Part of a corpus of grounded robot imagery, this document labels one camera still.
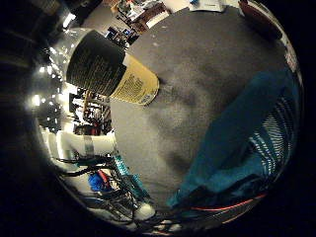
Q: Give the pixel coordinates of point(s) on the clear spray bottle black-yellow label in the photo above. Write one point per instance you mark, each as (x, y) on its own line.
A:
(98, 65)

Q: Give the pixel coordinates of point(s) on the teal cloth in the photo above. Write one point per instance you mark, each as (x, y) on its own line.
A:
(230, 131)

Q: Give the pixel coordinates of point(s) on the blue plastic item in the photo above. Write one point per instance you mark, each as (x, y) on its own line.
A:
(97, 181)

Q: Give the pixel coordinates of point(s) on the cluttered wooden desk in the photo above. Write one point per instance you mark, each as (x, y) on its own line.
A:
(144, 15)

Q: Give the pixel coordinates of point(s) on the white equipment box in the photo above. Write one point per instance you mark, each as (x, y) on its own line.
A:
(205, 5)

